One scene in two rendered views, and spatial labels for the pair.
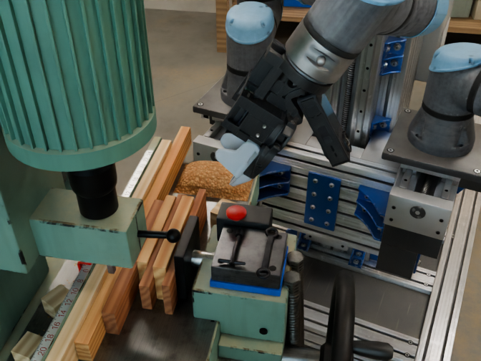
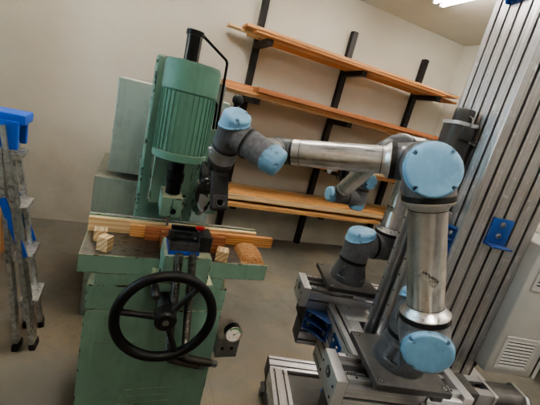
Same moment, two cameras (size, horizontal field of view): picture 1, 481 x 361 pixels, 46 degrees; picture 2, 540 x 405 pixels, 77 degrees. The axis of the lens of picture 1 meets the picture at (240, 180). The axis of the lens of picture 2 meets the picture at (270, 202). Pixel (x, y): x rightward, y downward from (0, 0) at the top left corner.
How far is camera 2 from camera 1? 0.99 m
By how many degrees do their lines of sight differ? 55
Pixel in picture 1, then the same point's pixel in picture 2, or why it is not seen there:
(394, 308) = not seen: outside the picture
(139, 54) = (183, 128)
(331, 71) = (212, 155)
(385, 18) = (224, 135)
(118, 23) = (177, 112)
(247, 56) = (345, 248)
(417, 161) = (359, 347)
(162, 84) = not seen: hidden behind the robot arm
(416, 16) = (246, 149)
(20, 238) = (153, 186)
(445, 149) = (380, 354)
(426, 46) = (489, 338)
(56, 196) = not seen: hidden behind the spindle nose
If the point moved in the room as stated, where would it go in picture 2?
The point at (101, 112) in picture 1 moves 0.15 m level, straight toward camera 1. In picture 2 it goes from (162, 137) to (113, 130)
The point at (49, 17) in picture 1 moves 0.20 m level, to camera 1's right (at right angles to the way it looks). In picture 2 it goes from (163, 101) to (181, 108)
